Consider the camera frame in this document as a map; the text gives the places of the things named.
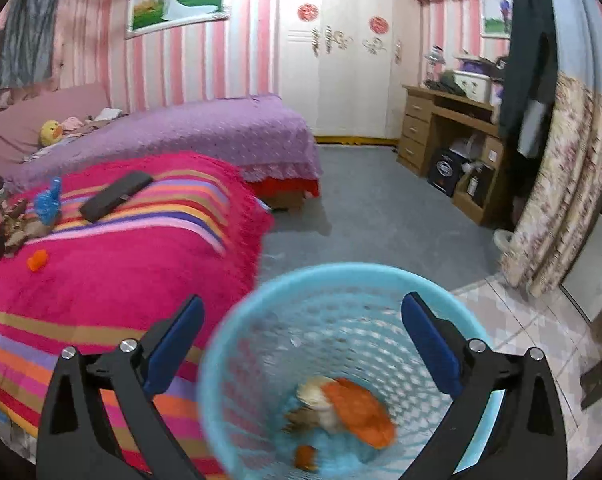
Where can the grey window curtain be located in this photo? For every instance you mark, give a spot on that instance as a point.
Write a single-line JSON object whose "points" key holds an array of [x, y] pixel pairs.
{"points": [[28, 30]]}

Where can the dark cloth on desk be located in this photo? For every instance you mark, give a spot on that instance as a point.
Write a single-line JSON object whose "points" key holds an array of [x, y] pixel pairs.
{"points": [[448, 85]]}

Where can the black tablet case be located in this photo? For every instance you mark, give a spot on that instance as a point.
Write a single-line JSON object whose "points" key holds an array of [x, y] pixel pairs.
{"points": [[116, 196]]}

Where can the floral mattress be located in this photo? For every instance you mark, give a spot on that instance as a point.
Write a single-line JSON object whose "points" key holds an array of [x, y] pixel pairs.
{"points": [[561, 185]]}

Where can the striped pink blanket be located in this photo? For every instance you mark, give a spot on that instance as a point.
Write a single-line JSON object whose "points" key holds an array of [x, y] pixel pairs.
{"points": [[121, 270]]}

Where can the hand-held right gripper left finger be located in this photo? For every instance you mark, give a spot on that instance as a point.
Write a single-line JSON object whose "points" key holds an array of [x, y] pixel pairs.
{"points": [[173, 345]]}

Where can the black box under desk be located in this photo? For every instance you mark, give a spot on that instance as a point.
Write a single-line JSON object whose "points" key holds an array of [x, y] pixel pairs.
{"points": [[445, 172]]}

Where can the small framed picture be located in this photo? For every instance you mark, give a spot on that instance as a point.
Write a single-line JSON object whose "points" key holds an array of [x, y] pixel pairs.
{"points": [[497, 12]]}

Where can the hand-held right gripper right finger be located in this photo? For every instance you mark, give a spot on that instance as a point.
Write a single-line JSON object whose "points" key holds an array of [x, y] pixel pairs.
{"points": [[431, 342]]}

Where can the framed wedding picture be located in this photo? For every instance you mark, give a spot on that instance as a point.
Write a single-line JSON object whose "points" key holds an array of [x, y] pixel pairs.
{"points": [[178, 4]]}

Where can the desk lamp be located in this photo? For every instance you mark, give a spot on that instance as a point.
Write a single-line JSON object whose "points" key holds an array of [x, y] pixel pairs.
{"points": [[435, 60]]}

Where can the yellow duck plush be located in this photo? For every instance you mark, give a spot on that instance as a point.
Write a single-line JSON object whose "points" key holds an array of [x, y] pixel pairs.
{"points": [[51, 133]]}

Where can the white storage box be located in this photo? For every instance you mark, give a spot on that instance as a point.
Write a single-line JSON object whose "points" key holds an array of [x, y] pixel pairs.
{"points": [[473, 87]]}

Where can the dark hanging clothes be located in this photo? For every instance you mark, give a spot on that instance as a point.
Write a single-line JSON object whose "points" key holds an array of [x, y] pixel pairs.
{"points": [[528, 70]]}

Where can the wooden desk with drawers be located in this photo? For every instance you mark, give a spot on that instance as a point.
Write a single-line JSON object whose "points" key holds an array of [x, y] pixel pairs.
{"points": [[421, 125]]}

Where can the orange snack packet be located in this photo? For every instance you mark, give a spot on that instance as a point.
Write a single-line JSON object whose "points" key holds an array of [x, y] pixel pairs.
{"points": [[363, 412]]}

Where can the small orange jar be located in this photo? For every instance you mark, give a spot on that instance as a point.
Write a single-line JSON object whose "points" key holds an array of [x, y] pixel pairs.
{"points": [[37, 259]]}

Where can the mauve bed headboard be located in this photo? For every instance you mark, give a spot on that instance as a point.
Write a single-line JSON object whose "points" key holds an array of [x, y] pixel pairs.
{"points": [[36, 110]]}

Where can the white wardrobe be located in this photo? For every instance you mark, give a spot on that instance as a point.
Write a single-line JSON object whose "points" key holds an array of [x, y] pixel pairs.
{"points": [[346, 80]]}

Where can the brown crumpled paper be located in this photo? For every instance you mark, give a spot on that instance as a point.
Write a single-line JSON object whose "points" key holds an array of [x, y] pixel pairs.
{"points": [[23, 225]]}

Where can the purple dotted bedspread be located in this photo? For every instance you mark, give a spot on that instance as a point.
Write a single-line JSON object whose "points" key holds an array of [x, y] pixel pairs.
{"points": [[221, 135]]}

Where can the light blue plastic basket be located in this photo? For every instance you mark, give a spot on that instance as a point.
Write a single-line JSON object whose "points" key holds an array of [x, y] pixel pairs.
{"points": [[261, 320]]}

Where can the pink clothes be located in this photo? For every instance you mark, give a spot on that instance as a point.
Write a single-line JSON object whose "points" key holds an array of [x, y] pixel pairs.
{"points": [[73, 124]]}

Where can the blue plastic bag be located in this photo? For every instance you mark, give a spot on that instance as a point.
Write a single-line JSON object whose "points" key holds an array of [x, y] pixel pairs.
{"points": [[48, 202]]}

